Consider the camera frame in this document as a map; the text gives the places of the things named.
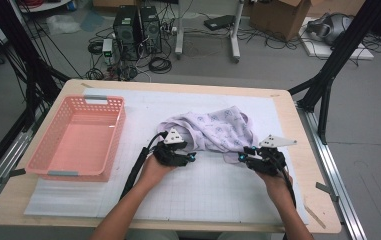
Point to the aluminium rail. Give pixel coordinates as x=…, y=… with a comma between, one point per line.
x=8, y=156
x=331, y=166

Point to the grey rounded device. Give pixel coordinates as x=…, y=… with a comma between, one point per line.
x=331, y=28

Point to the white power supply box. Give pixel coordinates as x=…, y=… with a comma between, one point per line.
x=107, y=50

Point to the person's right hand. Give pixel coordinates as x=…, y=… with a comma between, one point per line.
x=276, y=186

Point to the white floor board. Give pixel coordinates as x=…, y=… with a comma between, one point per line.
x=321, y=50

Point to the white stand frame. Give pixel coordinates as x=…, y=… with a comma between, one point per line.
x=179, y=33

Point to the person's left hand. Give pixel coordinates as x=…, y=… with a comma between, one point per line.
x=151, y=173

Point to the pink plastic basket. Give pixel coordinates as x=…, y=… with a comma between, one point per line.
x=41, y=150

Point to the black frame strut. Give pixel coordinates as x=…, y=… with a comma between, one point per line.
x=28, y=66
x=341, y=50

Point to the white grid mat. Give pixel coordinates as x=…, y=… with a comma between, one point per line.
x=194, y=200

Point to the thin wooden stick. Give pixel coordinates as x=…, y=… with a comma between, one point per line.
x=315, y=216

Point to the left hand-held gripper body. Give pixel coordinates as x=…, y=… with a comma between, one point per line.
x=168, y=156

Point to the black flat device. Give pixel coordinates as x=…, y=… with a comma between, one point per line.
x=218, y=22

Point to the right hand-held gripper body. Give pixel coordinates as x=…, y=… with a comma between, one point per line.
x=266, y=163

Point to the grey metal bracket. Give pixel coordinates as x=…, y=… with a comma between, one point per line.
x=328, y=190
x=14, y=173

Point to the clear plastic bag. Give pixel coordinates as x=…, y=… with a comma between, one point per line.
x=63, y=24

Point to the lilac patterned towel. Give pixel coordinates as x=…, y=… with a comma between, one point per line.
x=218, y=130

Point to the brown cardboard box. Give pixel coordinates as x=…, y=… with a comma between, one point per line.
x=278, y=16

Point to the black computer tower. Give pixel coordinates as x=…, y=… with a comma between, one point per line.
x=151, y=30
x=126, y=33

